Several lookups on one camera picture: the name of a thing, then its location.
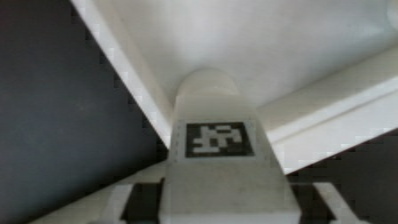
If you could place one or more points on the white U-shaped obstacle fence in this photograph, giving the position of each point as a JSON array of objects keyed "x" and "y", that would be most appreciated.
[{"x": 338, "y": 133}]

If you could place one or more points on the white square table top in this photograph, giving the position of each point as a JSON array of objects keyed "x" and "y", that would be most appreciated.
[{"x": 306, "y": 49}]

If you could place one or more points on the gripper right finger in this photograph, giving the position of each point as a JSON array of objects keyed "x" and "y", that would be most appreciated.
[{"x": 326, "y": 209}]

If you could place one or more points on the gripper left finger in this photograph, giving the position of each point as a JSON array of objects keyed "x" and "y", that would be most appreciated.
[{"x": 132, "y": 206}]

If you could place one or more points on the white table leg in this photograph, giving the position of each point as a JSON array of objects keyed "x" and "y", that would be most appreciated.
[{"x": 225, "y": 187}]

